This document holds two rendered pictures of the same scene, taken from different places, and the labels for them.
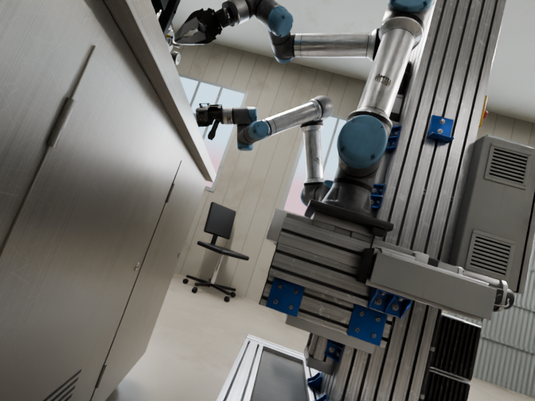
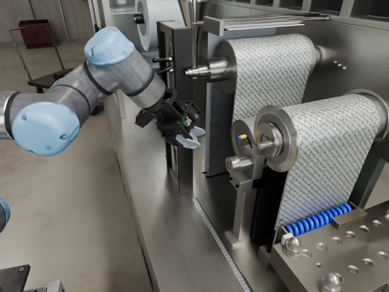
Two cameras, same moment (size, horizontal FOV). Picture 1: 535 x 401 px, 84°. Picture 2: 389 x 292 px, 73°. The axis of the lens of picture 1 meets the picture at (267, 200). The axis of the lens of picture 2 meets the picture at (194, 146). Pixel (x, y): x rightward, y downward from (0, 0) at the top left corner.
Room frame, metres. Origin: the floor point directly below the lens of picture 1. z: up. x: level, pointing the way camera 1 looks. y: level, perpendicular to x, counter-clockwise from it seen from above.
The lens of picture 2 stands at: (1.39, 0.20, 1.54)
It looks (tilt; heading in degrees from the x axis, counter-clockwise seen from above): 32 degrees down; 160
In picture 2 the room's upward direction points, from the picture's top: straight up
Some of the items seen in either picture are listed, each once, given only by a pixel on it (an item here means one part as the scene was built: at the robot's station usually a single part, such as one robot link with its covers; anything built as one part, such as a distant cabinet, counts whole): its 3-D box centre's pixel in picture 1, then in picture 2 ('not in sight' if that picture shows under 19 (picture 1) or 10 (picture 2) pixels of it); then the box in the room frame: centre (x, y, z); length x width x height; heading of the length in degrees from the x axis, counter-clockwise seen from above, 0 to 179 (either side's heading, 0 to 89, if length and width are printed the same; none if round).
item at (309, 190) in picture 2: not in sight; (320, 189); (1.04, 0.65, 1.11); 0.23 x 0.01 x 0.18; 93
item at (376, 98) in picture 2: not in sight; (359, 118); (0.97, 0.78, 1.25); 0.15 x 0.01 x 0.15; 3
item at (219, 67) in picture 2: not in sight; (216, 69); (0.74, 0.50, 1.34); 0.06 x 0.06 x 0.06; 3
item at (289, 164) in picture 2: not in sight; (273, 138); (0.99, 0.53, 1.25); 0.15 x 0.01 x 0.15; 3
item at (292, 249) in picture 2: not in sight; (293, 245); (1.12, 0.53, 1.05); 0.04 x 0.04 x 0.04
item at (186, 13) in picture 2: not in sight; (194, 71); (0.26, 0.60, 1.19); 0.14 x 0.14 x 0.57
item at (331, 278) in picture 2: not in sight; (331, 283); (1.21, 0.54, 1.05); 0.04 x 0.04 x 0.04
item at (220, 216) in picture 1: (222, 249); not in sight; (3.40, 0.31, 0.48); 0.62 x 0.62 x 0.97
